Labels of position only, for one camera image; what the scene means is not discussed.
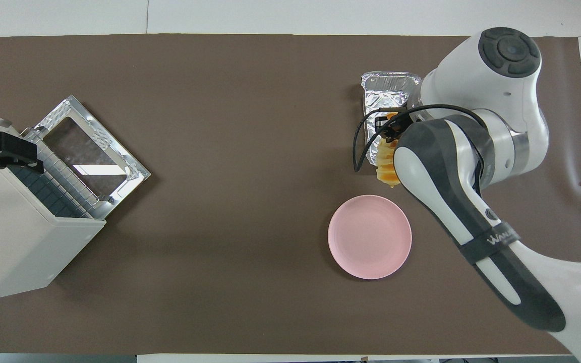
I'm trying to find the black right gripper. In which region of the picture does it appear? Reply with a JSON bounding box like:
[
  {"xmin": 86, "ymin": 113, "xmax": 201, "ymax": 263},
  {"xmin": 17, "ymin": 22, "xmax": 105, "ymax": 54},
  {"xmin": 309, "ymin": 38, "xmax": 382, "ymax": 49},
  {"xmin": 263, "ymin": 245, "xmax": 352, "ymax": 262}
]
[{"xmin": 374, "ymin": 112, "xmax": 417, "ymax": 146}]

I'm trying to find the aluminium foil tray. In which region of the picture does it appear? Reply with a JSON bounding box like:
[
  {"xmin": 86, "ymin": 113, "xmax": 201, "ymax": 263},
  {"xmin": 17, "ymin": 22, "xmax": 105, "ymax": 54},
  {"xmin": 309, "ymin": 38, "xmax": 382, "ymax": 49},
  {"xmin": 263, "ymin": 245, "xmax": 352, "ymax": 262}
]
[{"xmin": 361, "ymin": 71, "xmax": 422, "ymax": 166}]

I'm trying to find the brown table mat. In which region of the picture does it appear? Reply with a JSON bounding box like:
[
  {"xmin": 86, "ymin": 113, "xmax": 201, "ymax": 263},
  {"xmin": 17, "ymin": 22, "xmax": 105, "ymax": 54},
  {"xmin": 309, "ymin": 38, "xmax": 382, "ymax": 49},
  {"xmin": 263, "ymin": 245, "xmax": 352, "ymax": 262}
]
[{"xmin": 0, "ymin": 34, "xmax": 581, "ymax": 355}]

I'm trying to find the glass oven door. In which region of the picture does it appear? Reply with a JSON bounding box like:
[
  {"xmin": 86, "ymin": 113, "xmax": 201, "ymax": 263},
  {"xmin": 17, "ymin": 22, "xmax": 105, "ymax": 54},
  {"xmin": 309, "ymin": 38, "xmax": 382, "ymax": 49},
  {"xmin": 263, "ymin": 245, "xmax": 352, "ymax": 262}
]
[{"xmin": 32, "ymin": 95, "xmax": 151, "ymax": 220}]

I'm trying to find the sliced orange bread loaf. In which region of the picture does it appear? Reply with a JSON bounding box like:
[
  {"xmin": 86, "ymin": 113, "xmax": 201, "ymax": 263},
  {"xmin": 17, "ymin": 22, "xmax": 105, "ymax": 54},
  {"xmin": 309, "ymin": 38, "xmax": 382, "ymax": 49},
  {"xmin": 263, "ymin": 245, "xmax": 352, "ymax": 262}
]
[{"xmin": 376, "ymin": 113, "xmax": 403, "ymax": 189}]

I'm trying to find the cream white toaster oven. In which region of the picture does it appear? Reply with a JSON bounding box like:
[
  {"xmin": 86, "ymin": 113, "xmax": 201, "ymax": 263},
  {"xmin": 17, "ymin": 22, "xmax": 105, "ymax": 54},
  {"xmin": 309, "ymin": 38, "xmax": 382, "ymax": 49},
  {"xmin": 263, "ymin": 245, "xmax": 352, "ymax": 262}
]
[{"xmin": 0, "ymin": 95, "xmax": 151, "ymax": 302}]

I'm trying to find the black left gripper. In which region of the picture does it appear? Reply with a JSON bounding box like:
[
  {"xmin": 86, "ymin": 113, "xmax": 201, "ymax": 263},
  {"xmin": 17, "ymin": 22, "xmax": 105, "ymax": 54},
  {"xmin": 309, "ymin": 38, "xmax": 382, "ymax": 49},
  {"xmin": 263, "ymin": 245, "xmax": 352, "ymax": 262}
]
[{"xmin": 0, "ymin": 132, "xmax": 44, "ymax": 189}]

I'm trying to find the oven wire rack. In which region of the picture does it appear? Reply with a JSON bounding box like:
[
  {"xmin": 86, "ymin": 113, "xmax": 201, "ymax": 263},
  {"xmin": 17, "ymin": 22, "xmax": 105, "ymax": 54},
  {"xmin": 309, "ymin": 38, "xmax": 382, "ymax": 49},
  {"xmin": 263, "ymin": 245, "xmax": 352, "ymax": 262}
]
[{"xmin": 11, "ymin": 140, "xmax": 95, "ymax": 219}]

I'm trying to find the pink round plate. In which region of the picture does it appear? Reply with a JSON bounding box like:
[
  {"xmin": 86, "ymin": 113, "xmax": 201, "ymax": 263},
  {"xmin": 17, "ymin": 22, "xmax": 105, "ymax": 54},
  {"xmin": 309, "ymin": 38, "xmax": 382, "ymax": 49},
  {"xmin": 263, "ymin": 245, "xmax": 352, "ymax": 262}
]
[{"xmin": 328, "ymin": 195, "xmax": 413, "ymax": 280}]

